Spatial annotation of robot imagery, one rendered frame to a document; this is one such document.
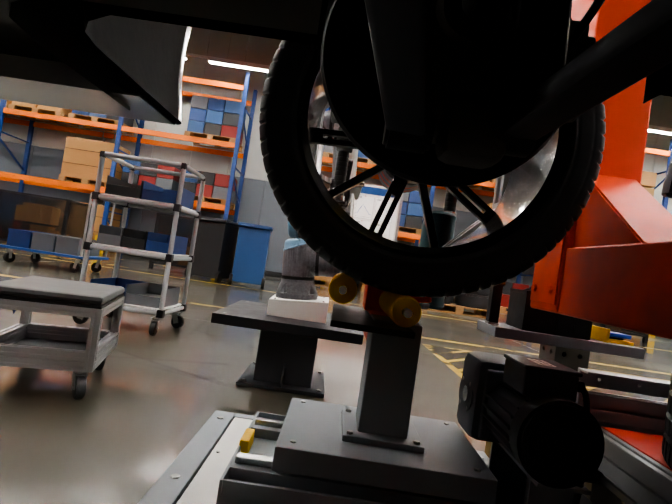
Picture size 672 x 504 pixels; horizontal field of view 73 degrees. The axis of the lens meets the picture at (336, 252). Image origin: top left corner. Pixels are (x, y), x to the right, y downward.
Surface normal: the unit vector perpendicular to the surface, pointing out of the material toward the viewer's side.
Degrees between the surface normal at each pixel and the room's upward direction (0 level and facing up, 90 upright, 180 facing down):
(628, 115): 90
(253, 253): 90
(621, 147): 90
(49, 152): 90
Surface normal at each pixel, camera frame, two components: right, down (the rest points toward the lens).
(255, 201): 0.02, -0.02
